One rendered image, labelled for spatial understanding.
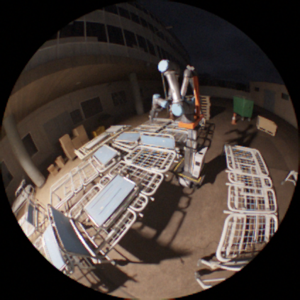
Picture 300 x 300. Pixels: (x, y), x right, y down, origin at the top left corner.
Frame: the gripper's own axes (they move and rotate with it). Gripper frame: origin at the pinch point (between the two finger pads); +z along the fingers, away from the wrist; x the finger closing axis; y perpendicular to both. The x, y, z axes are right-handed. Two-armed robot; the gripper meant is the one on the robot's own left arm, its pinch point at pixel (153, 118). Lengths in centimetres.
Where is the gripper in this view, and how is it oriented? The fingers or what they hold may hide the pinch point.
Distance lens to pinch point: 122.2
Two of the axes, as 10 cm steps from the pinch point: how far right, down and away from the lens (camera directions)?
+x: -5.2, 6.5, -5.6
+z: -0.9, 6.0, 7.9
